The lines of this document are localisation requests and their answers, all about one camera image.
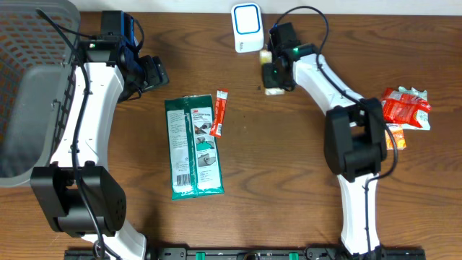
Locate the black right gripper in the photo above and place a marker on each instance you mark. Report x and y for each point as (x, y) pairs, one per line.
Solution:
(269, 81)

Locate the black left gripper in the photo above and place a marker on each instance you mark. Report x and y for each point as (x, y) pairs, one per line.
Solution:
(156, 73)

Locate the green tea drink carton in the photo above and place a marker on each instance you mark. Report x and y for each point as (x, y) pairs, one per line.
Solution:
(266, 58)

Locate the red Nestle sachet stick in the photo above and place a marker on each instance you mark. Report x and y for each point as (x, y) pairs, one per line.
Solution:
(219, 113)

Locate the green 3M gloves pack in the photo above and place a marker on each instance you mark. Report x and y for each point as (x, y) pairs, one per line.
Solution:
(194, 157)

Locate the red snack bag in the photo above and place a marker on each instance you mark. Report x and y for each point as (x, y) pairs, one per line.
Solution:
(402, 108)

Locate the orange Kleenex tissue pack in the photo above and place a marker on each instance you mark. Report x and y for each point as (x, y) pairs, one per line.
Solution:
(398, 136)

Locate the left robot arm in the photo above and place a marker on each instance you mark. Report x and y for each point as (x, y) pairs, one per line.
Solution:
(76, 192)

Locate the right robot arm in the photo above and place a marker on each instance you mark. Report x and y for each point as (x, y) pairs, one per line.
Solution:
(354, 139)

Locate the white barcode scanner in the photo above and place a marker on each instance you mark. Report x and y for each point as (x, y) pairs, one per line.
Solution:
(247, 27)

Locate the grey plastic basket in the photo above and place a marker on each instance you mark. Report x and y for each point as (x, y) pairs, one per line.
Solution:
(37, 85)

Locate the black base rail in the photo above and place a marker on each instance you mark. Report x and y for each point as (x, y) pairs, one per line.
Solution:
(311, 253)

